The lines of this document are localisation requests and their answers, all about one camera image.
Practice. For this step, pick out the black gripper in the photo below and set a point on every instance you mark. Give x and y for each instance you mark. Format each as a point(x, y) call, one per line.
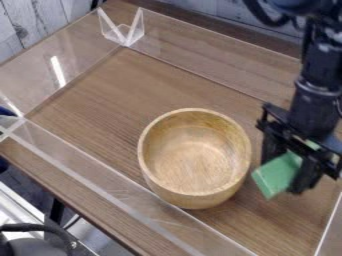
point(303, 130)

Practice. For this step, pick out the green rectangular block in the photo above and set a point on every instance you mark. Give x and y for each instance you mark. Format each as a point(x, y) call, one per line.
point(272, 176)

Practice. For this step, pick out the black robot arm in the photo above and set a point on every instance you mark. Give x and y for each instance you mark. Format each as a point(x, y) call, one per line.
point(321, 56)

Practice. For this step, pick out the brown wooden bowl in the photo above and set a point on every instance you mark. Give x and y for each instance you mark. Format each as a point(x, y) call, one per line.
point(194, 154)

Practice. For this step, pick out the clear acrylic tray walls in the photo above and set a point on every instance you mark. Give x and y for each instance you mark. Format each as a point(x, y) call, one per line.
point(87, 88)

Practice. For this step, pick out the black table leg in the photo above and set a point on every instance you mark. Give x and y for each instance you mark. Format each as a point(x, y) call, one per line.
point(56, 211)

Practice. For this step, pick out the grey metal bracket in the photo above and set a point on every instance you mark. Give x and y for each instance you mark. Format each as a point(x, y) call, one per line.
point(61, 240)

